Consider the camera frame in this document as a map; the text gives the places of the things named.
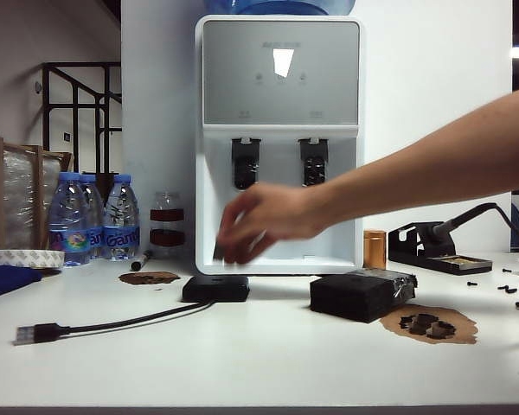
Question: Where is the black marker pen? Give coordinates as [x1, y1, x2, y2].
[129, 249, 153, 272]

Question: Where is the wooden crate with bubble wrap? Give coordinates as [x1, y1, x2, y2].
[0, 134, 74, 252]

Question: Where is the clear plastic water bottle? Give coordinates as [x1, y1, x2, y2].
[80, 173, 107, 260]

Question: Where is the white AUX water dispenser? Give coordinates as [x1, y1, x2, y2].
[194, 15, 367, 277]

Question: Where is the left plastic water bottle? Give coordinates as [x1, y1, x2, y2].
[47, 170, 91, 267]

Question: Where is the black USB hub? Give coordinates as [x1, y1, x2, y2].
[181, 276, 250, 303]

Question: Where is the grey black soldering iron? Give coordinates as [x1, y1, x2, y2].
[427, 201, 514, 243]

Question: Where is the glass jar with red bands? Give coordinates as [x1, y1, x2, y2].
[148, 189, 186, 256]

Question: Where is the copper coloured cylinder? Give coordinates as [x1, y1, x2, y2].
[362, 228, 388, 270]

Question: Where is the black sponge block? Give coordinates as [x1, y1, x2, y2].
[309, 268, 418, 324]

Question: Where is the person's bare right hand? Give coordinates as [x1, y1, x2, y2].
[215, 181, 330, 265]

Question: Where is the blue cloth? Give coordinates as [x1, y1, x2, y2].
[0, 265, 43, 303]

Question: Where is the black soldering iron cable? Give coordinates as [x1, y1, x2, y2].
[497, 201, 519, 250]

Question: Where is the right plastic water bottle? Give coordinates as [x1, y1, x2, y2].
[101, 173, 140, 260]

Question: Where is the black metal stair railing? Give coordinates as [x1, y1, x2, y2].
[41, 61, 123, 176]

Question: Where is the black soldering iron stand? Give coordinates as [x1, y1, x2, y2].
[388, 220, 494, 276]

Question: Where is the white double-sided tape roll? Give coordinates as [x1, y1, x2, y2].
[0, 248, 65, 269]

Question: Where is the person's bare right forearm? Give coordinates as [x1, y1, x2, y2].
[322, 84, 519, 234]

